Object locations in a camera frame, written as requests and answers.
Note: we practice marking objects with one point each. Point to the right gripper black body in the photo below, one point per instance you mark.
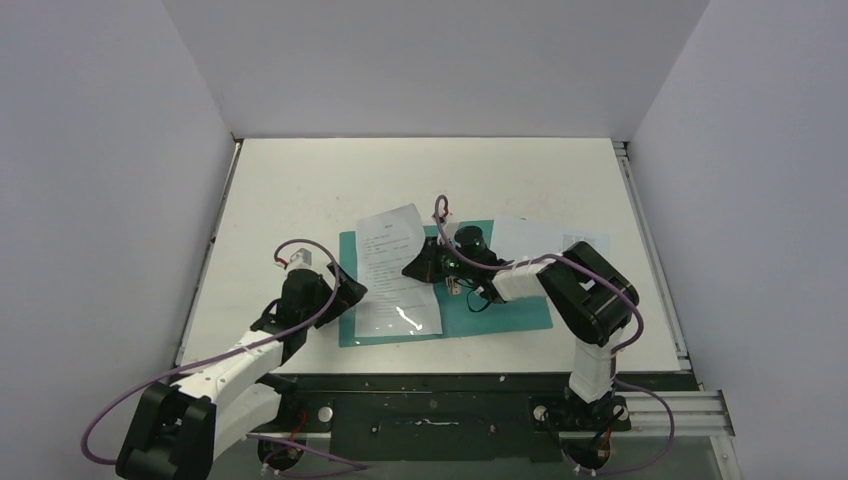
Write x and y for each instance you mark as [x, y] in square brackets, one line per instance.
[433, 259]

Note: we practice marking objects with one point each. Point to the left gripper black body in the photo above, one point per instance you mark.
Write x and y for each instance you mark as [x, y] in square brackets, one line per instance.
[323, 297]

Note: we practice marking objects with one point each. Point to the printed white paper sheet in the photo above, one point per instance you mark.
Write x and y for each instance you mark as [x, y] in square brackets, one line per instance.
[394, 305]

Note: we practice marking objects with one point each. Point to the teal folder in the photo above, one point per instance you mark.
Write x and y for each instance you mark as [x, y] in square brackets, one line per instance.
[459, 318]

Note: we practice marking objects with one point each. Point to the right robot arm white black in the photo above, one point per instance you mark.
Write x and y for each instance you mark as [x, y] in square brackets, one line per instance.
[595, 301]

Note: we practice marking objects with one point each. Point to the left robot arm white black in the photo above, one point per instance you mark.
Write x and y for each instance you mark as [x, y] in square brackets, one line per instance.
[178, 430]

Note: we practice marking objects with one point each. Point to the metal folder clip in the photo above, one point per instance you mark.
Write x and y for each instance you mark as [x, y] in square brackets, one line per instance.
[453, 285]

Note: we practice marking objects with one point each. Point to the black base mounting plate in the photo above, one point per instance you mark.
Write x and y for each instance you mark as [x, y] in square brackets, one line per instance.
[441, 417]

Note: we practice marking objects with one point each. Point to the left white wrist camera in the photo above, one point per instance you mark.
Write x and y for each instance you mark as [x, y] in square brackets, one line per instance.
[299, 260]

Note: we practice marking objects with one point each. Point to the aluminium rail frame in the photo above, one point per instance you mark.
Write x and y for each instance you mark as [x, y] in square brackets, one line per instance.
[281, 190]

